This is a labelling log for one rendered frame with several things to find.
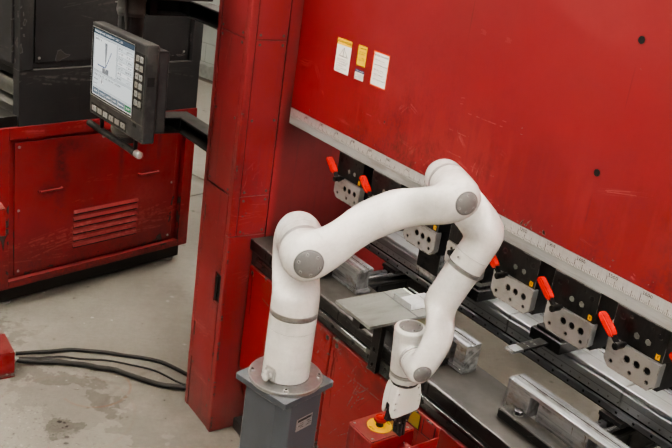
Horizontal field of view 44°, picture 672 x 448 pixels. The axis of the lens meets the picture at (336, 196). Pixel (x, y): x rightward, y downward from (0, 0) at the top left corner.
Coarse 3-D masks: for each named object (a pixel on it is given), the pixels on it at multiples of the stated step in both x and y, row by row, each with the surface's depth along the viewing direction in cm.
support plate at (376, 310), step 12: (336, 300) 259; (348, 300) 260; (360, 300) 261; (372, 300) 263; (384, 300) 264; (348, 312) 254; (360, 312) 254; (372, 312) 255; (384, 312) 256; (396, 312) 257; (408, 312) 258; (420, 312) 259; (372, 324) 247; (384, 324) 249
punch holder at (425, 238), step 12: (408, 228) 264; (420, 228) 260; (432, 228) 255; (444, 228) 255; (408, 240) 265; (420, 240) 260; (432, 240) 255; (444, 240) 257; (432, 252) 256; (444, 252) 259
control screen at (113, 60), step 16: (96, 32) 320; (96, 48) 322; (112, 48) 311; (128, 48) 301; (96, 64) 323; (112, 64) 312; (128, 64) 302; (96, 80) 325; (112, 80) 314; (128, 80) 304; (112, 96) 315; (128, 96) 305; (128, 112) 307
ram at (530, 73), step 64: (320, 0) 295; (384, 0) 266; (448, 0) 242; (512, 0) 222; (576, 0) 205; (640, 0) 190; (320, 64) 299; (448, 64) 244; (512, 64) 224; (576, 64) 206; (640, 64) 192; (384, 128) 271; (448, 128) 246; (512, 128) 226; (576, 128) 208; (640, 128) 193; (512, 192) 227; (576, 192) 210; (640, 192) 194; (640, 256) 196
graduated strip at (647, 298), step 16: (320, 128) 302; (352, 144) 286; (384, 160) 273; (416, 176) 260; (512, 224) 228; (528, 240) 224; (544, 240) 219; (560, 256) 215; (576, 256) 211; (592, 272) 208; (608, 272) 204; (624, 288) 200; (640, 288) 196; (656, 304) 193
